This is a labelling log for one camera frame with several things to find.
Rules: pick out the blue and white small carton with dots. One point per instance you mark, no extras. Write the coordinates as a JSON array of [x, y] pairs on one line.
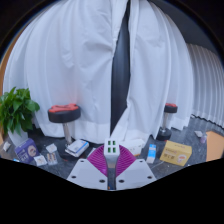
[[151, 153]]

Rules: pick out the white pleated sheer curtain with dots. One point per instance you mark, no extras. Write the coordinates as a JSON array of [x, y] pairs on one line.
[[208, 86]]

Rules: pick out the white charger block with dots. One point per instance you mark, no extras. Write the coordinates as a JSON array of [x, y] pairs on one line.
[[111, 158]]

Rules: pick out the white tube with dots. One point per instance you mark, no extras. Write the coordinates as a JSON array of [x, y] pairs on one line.
[[91, 152]]

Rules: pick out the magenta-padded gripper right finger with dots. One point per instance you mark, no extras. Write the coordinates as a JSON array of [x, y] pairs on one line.
[[136, 173]]

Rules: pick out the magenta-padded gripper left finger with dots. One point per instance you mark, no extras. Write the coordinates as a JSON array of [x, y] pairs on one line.
[[86, 173]]

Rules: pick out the purple cardboard box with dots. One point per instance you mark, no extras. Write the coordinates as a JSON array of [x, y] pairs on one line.
[[26, 150]]

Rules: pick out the white and blue flat box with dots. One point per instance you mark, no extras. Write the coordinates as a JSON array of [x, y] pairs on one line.
[[77, 148]]

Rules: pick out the green potted plant white pot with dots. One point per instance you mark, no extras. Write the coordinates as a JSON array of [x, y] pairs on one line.
[[16, 110]]

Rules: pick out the clear blister pack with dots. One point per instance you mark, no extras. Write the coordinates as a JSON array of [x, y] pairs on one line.
[[52, 158]]

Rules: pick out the small pale purple bottle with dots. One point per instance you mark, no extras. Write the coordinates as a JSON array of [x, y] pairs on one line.
[[203, 138]]

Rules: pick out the small white packet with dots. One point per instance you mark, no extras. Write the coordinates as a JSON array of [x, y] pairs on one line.
[[51, 148], [40, 160]]

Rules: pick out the small white wrapped item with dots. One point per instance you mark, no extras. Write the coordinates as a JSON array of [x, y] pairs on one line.
[[6, 146]]

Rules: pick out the small white sachet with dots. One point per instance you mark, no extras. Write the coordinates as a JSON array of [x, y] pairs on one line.
[[198, 133]]

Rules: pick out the yellow cardboard box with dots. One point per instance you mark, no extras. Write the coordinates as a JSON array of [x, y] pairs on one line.
[[176, 153]]

